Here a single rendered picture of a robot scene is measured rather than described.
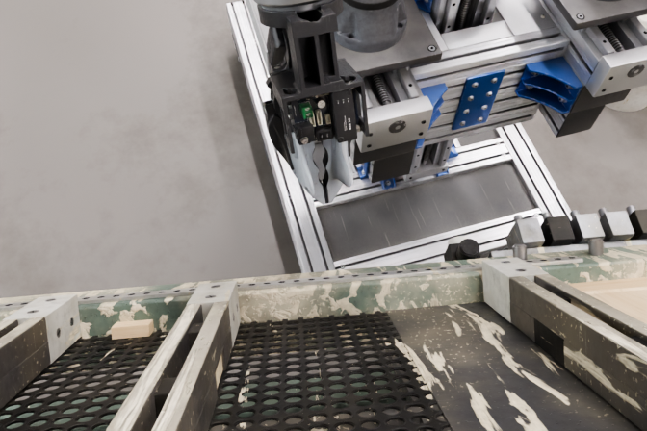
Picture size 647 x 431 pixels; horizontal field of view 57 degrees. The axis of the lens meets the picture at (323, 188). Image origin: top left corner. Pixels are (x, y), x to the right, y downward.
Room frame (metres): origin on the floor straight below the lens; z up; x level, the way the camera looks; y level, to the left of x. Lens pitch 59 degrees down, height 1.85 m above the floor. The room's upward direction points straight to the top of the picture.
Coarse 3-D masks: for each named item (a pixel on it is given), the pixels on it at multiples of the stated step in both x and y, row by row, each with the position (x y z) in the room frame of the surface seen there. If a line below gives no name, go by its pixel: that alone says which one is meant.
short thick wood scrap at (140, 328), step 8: (136, 320) 0.33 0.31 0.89; (144, 320) 0.33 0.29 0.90; (152, 320) 0.33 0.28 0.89; (112, 328) 0.31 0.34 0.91; (120, 328) 0.31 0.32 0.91; (128, 328) 0.31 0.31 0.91; (136, 328) 0.31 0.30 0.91; (144, 328) 0.31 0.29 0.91; (152, 328) 0.32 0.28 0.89; (112, 336) 0.30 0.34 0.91; (120, 336) 0.30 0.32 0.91; (128, 336) 0.30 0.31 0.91; (136, 336) 0.30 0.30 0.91; (144, 336) 0.30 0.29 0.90
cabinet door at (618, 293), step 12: (576, 288) 0.37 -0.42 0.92; (588, 288) 0.37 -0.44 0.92; (600, 288) 0.37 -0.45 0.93; (612, 288) 0.37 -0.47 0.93; (624, 288) 0.37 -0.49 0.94; (636, 288) 0.37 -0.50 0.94; (612, 300) 0.33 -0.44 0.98; (624, 300) 0.33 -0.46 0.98; (636, 300) 0.33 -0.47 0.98; (624, 312) 0.30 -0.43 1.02; (636, 312) 0.29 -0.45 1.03
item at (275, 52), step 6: (270, 30) 0.40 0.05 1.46; (276, 30) 0.39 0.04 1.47; (282, 30) 0.39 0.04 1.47; (270, 36) 0.40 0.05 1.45; (276, 36) 0.39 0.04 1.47; (282, 36) 0.39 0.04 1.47; (270, 42) 0.41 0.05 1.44; (276, 42) 0.38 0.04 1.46; (282, 42) 0.38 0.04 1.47; (270, 48) 0.42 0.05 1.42; (276, 48) 0.38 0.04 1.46; (282, 48) 0.39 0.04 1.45; (270, 54) 0.43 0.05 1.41; (276, 54) 0.40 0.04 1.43; (282, 54) 0.40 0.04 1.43; (270, 60) 0.43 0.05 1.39; (276, 60) 0.42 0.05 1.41; (282, 60) 0.42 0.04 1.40
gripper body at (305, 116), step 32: (288, 32) 0.36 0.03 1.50; (320, 32) 0.35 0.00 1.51; (288, 64) 0.37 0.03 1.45; (320, 64) 0.33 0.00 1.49; (288, 96) 0.32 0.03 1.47; (320, 96) 0.33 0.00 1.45; (352, 96) 0.33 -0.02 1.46; (288, 128) 0.30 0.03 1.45; (320, 128) 0.32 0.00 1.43; (352, 128) 0.31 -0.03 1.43
